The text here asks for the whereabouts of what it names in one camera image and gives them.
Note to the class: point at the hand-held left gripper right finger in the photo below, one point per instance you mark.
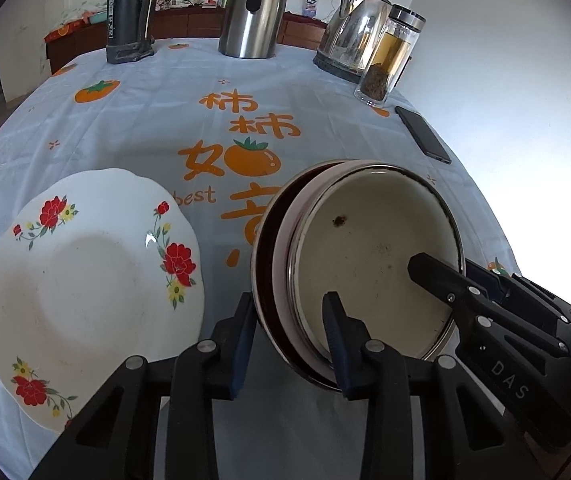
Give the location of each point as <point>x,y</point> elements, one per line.
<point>338,350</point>

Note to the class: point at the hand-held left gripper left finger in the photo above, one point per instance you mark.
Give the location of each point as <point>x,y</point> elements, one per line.
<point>243,350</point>

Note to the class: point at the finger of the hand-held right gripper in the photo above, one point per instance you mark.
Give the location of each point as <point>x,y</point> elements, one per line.
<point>480,277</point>
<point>435,275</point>

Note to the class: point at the stainless steel bowl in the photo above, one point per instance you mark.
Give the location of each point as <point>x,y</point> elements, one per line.
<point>261,285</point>

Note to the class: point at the white plate with red flowers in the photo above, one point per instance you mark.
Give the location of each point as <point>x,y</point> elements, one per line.
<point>90,285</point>

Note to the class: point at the black smartphone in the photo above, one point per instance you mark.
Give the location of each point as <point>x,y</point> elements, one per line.
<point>423,134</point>

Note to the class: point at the glass tea bottle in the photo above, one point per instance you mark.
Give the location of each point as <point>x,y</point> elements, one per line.
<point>385,60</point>

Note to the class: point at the persimmon print tablecloth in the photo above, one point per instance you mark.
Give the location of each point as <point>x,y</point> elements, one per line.
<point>140,125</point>

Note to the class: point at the stainless steel electric kettle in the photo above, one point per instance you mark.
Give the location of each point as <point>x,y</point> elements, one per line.
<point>350,35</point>

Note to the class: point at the white blue packet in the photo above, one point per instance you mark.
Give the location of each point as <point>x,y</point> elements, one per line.
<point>310,6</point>

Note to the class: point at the stainless steel thermal carafe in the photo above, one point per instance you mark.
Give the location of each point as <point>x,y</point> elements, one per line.
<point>250,20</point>

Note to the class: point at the brown wooden sideboard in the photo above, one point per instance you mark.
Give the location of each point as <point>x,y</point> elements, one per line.
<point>190,22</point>

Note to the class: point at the large dark thermos flask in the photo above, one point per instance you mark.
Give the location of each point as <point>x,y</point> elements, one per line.
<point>125,20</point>

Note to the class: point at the teal basin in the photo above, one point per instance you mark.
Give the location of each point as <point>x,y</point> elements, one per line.
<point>96,16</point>

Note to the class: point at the orange box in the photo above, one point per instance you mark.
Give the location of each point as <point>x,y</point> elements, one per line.
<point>65,30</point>

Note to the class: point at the mesh food cover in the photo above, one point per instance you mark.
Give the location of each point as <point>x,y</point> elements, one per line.
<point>80,7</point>

